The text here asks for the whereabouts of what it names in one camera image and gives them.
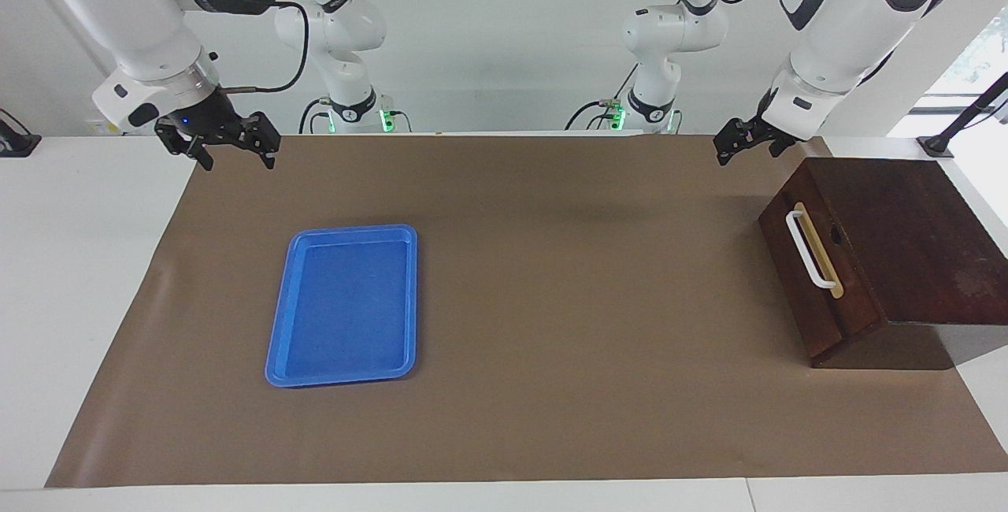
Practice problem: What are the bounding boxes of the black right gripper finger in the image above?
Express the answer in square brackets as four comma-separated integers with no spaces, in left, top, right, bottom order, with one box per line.
[235,111,283,171]
[154,120,215,173]

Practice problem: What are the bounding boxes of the dark wooden cabinet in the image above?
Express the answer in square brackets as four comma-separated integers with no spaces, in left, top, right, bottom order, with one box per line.
[758,157,1008,372]

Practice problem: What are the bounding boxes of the brown table mat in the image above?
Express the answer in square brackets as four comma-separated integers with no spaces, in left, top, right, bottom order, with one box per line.
[44,134,1008,490]

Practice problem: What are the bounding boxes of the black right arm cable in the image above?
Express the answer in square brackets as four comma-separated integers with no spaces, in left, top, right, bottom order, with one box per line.
[214,0,309,96]

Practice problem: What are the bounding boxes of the black base cable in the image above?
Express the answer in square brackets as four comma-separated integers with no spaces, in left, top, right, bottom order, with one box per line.
[564,61,640,133]
[298,96,413,135]

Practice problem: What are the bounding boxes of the black clamp mount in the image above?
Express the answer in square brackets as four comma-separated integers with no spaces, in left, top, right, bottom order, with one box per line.
[0,108,43,159]

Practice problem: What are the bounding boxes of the blue plastic tray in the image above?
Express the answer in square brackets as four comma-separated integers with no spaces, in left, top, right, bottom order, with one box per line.
[264,223,419,389]

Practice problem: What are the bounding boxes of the wooden drawer with white handle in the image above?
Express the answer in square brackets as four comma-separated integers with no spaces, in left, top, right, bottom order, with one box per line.
[758,177,892,369]

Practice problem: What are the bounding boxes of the black right base cable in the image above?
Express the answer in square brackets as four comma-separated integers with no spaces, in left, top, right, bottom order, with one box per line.
[298,96,413,135]

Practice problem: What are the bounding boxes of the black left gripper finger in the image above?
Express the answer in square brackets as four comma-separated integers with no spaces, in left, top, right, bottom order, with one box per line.
[713,117,763,157]
[715,134,780,167]

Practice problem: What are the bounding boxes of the black stand with pole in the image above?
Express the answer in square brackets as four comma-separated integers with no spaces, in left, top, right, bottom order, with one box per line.
[917,71,1008,160]

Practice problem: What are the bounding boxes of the black left base cable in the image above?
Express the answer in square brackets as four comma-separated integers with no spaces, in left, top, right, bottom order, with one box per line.
[564,61,640,133]

